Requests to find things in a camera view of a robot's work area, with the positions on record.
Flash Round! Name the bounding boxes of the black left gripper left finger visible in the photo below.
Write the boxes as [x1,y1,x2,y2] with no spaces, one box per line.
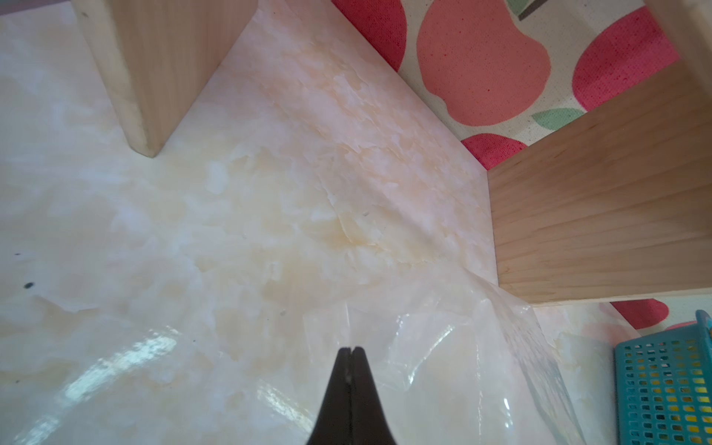
[307,348,352,445]

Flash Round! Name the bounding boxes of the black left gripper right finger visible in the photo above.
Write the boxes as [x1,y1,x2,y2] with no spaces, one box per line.
[350,347,396,445]

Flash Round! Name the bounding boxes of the teal plastic basket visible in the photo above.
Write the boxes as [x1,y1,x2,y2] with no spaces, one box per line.
[615,310,712,445]

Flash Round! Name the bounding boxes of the wooden two-tier shelf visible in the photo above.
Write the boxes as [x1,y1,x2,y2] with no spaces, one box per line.
[72,1,711,304]

